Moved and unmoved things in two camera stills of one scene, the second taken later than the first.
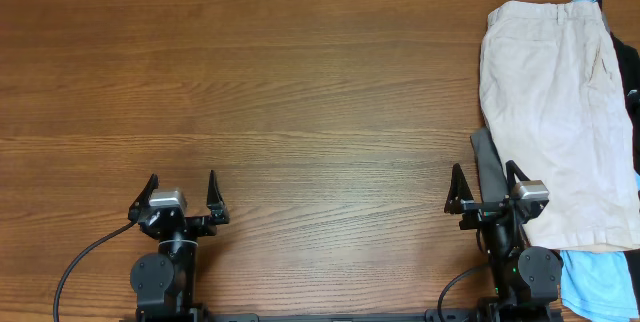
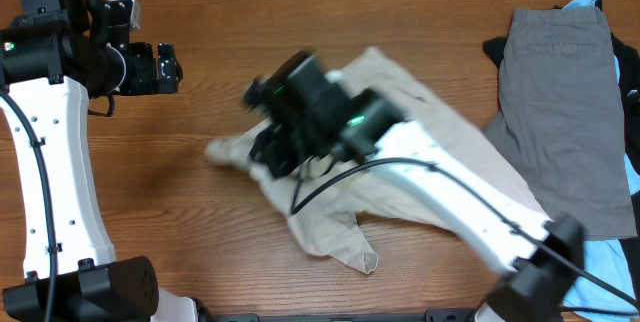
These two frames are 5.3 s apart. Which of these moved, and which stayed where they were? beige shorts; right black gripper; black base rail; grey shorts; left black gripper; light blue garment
Moved: right black gripper; grey shorts; beige shorts; left black gripper
Stayed: light blue garment; black base rail
